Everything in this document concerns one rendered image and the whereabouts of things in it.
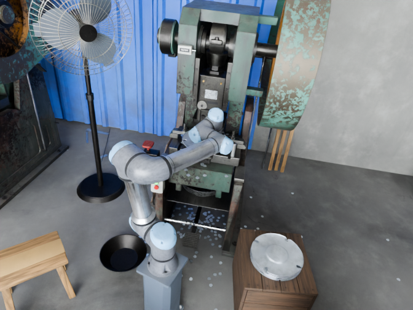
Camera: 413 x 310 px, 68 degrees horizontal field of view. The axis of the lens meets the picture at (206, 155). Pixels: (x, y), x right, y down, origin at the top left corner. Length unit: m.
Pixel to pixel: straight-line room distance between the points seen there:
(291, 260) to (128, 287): 0.99
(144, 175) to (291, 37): 0.81
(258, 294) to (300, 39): 1.24
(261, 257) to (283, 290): 0.19
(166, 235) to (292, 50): 0.96
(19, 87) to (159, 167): 1.83
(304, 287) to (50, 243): 1.39
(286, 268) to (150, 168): 0.98
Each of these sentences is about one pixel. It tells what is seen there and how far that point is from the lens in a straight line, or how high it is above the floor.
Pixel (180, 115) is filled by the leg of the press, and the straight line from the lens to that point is 2.24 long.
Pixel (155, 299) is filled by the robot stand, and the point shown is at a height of 0.27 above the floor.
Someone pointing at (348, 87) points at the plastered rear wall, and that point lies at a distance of 3.17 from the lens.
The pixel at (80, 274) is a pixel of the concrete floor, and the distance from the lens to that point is 2.19.
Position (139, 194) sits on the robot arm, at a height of 0.86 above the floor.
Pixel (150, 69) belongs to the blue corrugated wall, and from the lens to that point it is 3.16.
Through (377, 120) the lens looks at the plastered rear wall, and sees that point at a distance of 3.38.
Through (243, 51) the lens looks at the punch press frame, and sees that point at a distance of 1.65.
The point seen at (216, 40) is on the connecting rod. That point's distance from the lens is 1.68.
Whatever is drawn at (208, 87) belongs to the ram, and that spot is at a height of 1.11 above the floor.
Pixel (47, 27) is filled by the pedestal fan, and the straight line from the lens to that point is 2.05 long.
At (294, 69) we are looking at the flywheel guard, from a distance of 1.39.
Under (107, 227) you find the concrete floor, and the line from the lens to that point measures 2.41.
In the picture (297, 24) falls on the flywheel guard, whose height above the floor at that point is 1.53.
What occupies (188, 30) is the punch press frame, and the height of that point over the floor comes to 1.40.
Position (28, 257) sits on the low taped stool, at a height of 0.33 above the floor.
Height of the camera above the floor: 1.74
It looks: 33 degrees down
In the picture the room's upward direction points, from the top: 6 degrees clockwise
